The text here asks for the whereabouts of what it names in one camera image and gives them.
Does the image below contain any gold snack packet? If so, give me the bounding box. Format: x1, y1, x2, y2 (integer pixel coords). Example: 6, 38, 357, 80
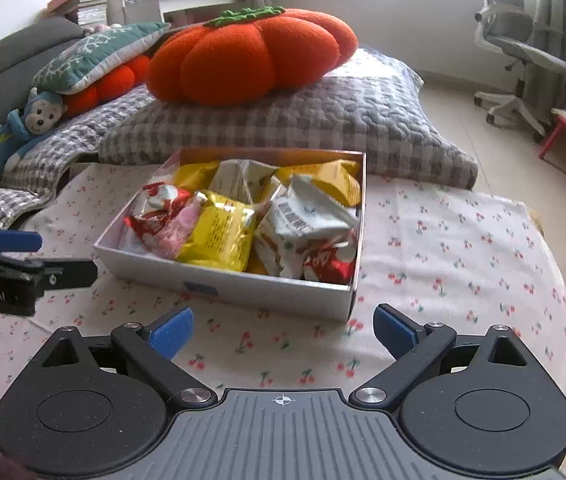
273, 159, 362, 207
172, 160, 220, 193

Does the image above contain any blue monkey plush toy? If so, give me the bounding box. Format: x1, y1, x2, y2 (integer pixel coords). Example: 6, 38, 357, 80
0, 87, 66, 179

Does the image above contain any yellow snack packet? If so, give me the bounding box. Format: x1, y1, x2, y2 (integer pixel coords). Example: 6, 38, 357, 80
176, 190, 256, 272

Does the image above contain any grey checked cushion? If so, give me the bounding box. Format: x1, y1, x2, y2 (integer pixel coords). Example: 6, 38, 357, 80
99, 49, 478, 190

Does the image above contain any cherry print cloth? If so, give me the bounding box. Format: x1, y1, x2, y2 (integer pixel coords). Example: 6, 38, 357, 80
0, 177, 566, 474

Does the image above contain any red white candy packet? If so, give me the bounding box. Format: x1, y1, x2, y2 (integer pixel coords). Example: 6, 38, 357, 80
124, 181, 192, 249

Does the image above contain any pink cardboard box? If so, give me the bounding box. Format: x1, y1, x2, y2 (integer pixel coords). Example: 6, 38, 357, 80
96, 148, 367, 321

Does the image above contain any pink snack packet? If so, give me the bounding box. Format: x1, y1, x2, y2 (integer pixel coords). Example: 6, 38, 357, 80
151, 198, 202, 260

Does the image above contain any grey office chair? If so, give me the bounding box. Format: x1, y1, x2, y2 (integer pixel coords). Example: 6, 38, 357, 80
474, 0, 566, 142

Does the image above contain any green white patterned pillow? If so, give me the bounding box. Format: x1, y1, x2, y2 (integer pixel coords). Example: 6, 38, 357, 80
32, 22, 169, 96

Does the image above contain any small orange pumpkin plush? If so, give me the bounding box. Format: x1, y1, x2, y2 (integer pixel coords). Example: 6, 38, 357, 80
63, 54, 149, 118

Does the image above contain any grey checked blanket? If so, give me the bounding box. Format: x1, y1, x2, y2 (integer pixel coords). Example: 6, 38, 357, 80
0, 86, 154, 228

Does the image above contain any large orange pumpkin plush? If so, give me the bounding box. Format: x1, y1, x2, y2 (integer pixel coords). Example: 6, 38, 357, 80
146, 6, 358, 107

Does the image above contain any stack of books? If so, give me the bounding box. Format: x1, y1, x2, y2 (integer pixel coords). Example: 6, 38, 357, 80
47, 0, 108, 26

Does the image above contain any dark grey sofa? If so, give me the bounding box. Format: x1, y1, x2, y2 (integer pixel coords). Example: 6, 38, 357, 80
0, 18, 84, 124

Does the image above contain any white nut snack packet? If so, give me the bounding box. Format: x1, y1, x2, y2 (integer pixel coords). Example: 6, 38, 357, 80
254, 176, 358, 278

